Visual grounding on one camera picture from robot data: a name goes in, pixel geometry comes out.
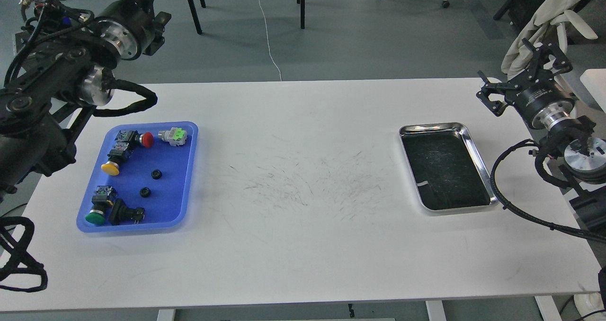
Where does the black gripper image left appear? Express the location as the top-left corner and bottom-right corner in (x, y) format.
(95, 0), (172, 60)

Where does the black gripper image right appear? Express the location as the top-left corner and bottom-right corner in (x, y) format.
(476, 38), (576, 130)

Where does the black robot arm image left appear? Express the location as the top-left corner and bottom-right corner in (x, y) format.
(0, 0), (171, 196)

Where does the black table leg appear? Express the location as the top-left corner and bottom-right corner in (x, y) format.
(187, 0), (206, 36)

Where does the white office chair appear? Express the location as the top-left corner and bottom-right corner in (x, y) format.
(502, 9), (606, 137)

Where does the beige cloth on chair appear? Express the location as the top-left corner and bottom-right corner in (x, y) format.
(501, 0), (580, 79)

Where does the steel tray with black mat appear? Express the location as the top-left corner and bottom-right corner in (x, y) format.
(399, 122), (499, 216)

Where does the red mushroom push button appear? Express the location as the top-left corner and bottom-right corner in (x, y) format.
(115, 130), (154, 149)

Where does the grey plastic crate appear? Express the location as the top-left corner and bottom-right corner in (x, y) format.
(13, 26), (34, 60)

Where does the blue plastic tray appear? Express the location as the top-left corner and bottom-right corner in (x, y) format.
(76, 122), (198, 233)

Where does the white floor cable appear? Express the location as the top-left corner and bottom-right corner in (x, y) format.
(254, 0), (283, 81)

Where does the grey switch with green tab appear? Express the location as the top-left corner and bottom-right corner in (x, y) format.
(158, 127), (188, 147)

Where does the yellow push button switch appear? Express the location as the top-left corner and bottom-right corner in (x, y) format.
(100, 142), (132, 176)

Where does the green push button switch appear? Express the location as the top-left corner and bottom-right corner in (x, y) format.
(85, 185), (117, 226)

